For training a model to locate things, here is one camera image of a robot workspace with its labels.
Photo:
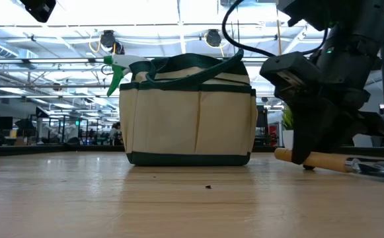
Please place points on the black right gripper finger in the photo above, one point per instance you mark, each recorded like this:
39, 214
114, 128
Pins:
342, 132
312, 129

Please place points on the cream and green gardening bag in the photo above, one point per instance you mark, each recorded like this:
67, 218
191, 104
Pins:
188, 125

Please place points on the white spray bottle green trigger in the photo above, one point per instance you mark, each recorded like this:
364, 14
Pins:
127, 60

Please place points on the green plant in white pot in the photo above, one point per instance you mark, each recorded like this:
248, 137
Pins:
287, 139

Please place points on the black cabinet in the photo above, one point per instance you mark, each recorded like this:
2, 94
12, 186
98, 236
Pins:
262, 125

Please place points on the person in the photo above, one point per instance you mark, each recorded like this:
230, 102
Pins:
114, 134

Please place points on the black lamp shade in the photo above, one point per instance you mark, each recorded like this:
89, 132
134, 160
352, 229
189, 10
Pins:
24, 125

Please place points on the black monitor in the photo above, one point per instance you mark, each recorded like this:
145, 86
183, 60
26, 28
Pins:
0, 123

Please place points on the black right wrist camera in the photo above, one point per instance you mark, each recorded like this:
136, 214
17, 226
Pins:
287, 69

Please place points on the black table edge rail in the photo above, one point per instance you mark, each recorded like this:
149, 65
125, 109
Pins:
13, 150

